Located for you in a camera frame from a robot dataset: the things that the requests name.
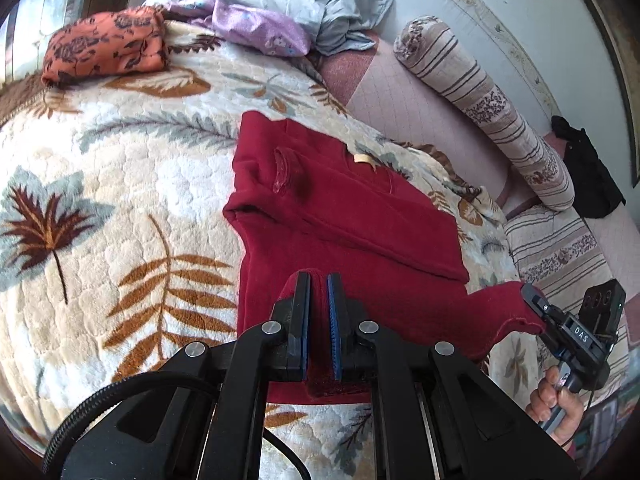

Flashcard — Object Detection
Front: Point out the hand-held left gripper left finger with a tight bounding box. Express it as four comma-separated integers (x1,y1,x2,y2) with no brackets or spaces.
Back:
60,270,313,480

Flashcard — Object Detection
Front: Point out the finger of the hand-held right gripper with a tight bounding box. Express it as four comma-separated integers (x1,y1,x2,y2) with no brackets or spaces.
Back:
520,282,566,347

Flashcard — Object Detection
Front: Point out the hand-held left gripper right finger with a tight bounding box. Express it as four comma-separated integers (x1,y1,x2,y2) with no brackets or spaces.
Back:
326,272,581,480

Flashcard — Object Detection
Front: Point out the dark red sweater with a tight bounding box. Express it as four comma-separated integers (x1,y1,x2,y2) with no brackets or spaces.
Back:
222,110,546,403

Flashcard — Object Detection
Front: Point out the person's right hand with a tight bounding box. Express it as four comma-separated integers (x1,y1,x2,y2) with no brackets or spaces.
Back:
525,362,586,446

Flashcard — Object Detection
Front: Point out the striped floral quilt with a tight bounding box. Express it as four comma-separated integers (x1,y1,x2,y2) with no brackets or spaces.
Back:
502,205,631,386

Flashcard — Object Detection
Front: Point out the black cloth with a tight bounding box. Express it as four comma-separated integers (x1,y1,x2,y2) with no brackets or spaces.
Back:
551,116,627,219

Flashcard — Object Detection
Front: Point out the striped floral bolster pillow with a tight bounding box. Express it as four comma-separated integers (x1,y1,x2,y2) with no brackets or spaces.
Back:
394,15,576,212

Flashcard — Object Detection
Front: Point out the cream leaf print blanket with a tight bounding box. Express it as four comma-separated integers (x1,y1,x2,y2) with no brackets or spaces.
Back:
0,20,551,480

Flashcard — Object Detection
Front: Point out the pink quilted sheet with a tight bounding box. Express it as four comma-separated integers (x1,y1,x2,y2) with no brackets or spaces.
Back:
320,30,640,286

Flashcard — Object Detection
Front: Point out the purple floral cloth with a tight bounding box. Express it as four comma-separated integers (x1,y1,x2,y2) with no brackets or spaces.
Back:
165,0,312,57

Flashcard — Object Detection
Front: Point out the orange floral pillow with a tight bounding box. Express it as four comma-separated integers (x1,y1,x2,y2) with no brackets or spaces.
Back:
41,10,168,86

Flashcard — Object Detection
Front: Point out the brown ruffled bedspread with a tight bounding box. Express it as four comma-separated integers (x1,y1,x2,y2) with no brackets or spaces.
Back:
0,80,51,121

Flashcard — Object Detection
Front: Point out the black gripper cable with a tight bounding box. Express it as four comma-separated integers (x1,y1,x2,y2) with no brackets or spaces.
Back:
42,377,221,480

